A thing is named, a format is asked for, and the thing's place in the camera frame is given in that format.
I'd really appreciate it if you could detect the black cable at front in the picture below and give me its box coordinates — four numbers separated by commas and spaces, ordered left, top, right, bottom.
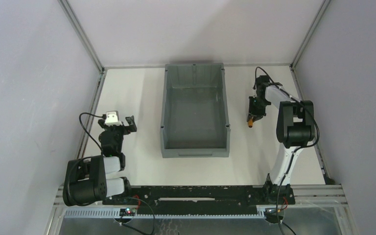
113, 197, 156, 235

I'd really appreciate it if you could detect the aluminium frame front rail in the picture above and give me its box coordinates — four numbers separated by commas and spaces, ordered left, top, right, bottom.
67, 185, 348, 218

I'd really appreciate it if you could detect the left aluminium frame profile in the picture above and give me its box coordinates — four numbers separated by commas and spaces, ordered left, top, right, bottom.
58, 0, 106, 159

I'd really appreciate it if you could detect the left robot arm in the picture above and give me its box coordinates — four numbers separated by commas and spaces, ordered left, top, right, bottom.
63, 112, 137, 206

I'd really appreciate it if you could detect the grey slotted cable duct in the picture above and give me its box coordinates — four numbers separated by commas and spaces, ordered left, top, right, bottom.
64, 208, 266, 219

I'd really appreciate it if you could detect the small circuit board with leds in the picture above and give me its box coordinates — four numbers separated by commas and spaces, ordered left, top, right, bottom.
119, 208, 137, 217

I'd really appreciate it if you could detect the orange handled screwdriver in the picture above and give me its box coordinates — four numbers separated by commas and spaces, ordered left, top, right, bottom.
247, 118, 254, 128

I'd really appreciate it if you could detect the grey plastic storage bin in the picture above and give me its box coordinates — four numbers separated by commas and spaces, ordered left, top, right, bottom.
160, 63, 231, 158

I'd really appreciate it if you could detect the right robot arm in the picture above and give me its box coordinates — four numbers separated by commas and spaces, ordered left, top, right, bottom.
247, 82, 315, 205

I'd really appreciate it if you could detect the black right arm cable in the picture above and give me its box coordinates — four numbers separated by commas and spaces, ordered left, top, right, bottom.
253, 67, 320, 235

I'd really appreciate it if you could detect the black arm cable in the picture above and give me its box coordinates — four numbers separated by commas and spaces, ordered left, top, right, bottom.
253, 67, 320, 235
78, 112, 108, 153

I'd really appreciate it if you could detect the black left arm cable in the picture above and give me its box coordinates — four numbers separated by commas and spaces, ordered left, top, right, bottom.
78, 112, 108, 153

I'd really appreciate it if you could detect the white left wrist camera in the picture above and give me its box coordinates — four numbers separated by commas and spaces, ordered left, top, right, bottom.
103, 111, 123, 126

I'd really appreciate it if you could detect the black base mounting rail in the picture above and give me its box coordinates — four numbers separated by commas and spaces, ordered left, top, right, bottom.
102, 185, 296, 214

